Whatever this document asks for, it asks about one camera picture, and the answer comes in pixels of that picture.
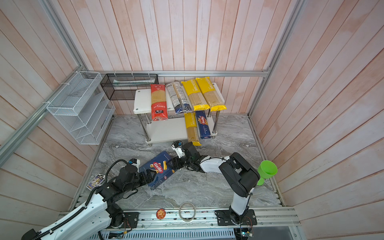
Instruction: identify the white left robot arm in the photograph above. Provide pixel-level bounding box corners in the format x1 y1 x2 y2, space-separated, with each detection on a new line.
22 164 157 240

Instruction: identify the white two-tier shelf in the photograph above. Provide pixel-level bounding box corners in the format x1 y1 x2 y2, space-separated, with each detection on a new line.
133 83 226 145

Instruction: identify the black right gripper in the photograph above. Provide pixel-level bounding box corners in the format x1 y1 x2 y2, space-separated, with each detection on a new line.
166 155 194 170

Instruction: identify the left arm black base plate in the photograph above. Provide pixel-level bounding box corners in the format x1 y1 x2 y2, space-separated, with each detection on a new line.
115 207 140 232

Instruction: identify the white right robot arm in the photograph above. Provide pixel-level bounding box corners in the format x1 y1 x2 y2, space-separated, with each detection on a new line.
171 141 261 218

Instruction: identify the red round sticker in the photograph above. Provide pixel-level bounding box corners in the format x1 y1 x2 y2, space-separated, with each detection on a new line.
156 209 167 220

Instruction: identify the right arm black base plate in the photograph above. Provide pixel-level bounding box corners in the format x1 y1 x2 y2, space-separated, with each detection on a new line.
214 208 258 226

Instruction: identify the small card pack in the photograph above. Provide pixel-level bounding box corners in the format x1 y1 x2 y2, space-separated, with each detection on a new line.
86 174 106 191

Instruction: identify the blue Barilla spaghetti box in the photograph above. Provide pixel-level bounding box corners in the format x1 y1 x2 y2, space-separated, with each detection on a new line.
195 111 211 139

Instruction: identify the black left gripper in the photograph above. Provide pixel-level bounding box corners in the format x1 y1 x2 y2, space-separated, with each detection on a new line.
124 169 158 193

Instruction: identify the clear tape roll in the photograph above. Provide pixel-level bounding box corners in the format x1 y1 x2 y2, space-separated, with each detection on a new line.
178 202 197 223

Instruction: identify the clear blue spaghetti bag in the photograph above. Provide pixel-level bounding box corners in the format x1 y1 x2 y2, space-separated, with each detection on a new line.
166 81 193 115

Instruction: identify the dark blue pasta box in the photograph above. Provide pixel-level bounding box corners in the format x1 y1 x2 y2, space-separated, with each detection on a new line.
139 151 176 190

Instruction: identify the green plastic goblet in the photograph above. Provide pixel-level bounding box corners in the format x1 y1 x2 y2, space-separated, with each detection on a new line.
257 160 278 186

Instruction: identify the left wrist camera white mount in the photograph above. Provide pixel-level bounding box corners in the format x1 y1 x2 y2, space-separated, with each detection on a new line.
129 159 141 171

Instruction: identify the red spaghetti bag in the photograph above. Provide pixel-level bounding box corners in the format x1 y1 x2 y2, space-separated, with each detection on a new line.
151 84 168 121

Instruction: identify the white wire mesh rack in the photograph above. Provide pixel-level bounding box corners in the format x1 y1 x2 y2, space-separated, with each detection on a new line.
47 72 115 145

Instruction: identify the yellow pasta bag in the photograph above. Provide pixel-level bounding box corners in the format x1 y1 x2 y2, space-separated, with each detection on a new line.
182 80 210 111
184 113 202 146
196 77 227 111

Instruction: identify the black mesh basket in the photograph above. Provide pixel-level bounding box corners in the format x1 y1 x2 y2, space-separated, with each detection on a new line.
101 73 159 101

